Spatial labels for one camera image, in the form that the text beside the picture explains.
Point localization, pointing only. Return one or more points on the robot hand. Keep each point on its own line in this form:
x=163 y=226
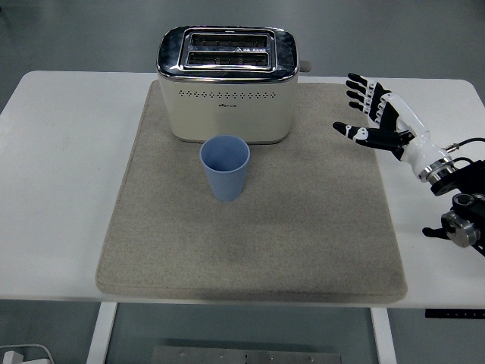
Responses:
x=417 y=146

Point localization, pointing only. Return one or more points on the blue ribbed plastic cup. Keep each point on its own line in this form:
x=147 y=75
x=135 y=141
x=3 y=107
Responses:
x=225 y=174

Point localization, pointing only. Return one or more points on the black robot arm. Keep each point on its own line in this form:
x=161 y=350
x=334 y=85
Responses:
x=460 y=204

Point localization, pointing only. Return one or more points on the black table control panel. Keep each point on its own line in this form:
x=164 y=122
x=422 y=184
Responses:
x=454 y=314

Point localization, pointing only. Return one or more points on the beige felt mat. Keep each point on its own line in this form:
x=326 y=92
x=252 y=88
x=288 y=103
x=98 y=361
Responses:
x=265 y=235

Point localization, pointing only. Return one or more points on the cream and chrome toaster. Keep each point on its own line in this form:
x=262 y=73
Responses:
x=227 y=110

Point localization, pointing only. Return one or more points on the white table leg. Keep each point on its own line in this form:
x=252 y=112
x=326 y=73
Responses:
x=384 y=337
x=101 y=333

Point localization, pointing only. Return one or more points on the white power adapter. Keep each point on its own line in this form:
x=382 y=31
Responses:
x=9 y=358

